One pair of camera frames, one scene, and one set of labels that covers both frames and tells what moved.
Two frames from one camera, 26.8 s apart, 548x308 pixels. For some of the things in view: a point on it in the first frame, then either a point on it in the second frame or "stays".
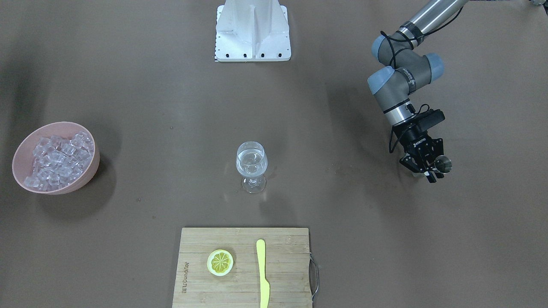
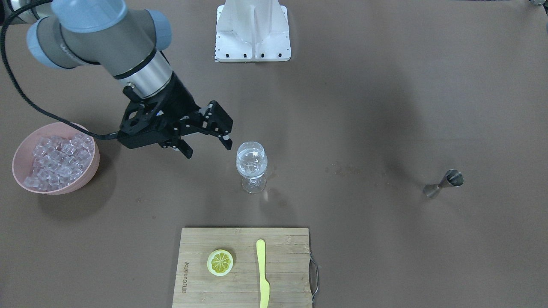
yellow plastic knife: (264, 285) stays
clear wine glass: (251, 162) stays
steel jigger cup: (443, 164) → (453, 177)
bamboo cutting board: (287, 265) stays
